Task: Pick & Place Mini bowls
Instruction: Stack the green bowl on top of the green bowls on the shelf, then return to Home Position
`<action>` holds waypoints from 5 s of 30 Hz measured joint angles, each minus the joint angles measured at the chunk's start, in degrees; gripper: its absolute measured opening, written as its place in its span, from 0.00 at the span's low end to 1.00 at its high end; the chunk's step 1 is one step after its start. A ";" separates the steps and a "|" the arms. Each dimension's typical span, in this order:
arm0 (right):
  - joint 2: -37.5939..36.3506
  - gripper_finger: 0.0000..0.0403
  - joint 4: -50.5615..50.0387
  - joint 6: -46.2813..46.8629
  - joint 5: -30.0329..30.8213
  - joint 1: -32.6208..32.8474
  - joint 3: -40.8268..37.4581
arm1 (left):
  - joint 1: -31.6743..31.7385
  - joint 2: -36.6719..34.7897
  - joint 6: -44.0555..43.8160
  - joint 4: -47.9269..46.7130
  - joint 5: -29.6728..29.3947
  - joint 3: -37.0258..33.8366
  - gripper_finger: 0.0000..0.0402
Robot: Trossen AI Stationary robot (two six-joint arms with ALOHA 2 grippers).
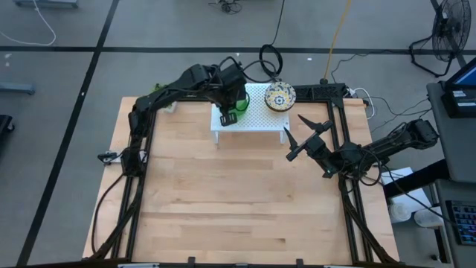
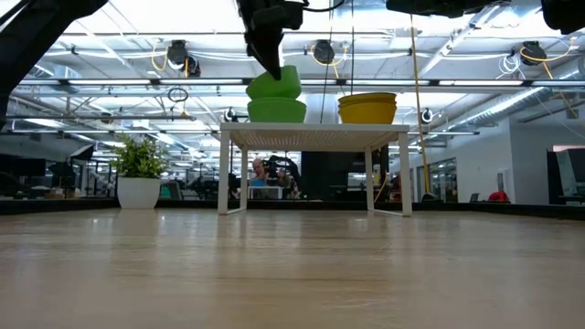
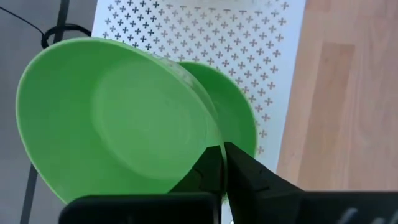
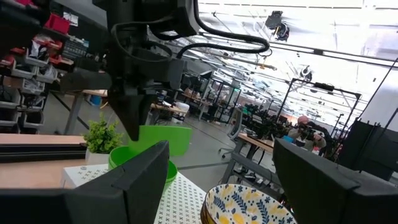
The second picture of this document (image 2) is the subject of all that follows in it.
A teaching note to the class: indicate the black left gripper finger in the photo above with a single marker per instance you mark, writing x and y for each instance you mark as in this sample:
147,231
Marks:
270,61

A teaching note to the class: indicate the green mini bowl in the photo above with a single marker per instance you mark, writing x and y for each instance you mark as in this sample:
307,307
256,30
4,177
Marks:
288,84
276,111

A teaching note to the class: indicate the yellow bowl patterned inside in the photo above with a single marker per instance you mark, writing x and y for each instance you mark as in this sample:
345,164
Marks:
367,97
368,114

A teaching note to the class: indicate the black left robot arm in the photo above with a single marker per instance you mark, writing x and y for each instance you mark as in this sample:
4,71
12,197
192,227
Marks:
32,41

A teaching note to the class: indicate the white perforated metal shelf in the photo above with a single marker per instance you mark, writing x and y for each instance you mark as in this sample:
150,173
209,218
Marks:
311,136

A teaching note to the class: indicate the person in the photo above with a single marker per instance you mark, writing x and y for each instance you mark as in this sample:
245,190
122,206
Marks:
258,170

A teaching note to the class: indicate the black cabinet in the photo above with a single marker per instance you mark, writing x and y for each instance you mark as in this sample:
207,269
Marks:
333,173

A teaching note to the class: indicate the long ceiling light bar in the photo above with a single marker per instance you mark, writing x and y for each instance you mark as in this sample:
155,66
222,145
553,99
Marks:
137,82

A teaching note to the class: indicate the green plant in white pot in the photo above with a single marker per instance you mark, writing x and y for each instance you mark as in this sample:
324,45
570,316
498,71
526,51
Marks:
138,192

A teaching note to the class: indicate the red bag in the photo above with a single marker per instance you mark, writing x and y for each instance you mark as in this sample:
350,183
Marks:
498,197

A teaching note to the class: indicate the dark monitor screen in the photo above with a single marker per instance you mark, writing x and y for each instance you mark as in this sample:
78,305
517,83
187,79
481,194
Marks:
569,173

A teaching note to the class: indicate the silver ventilation duct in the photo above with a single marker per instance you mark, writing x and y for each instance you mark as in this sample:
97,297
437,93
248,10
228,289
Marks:
503,107

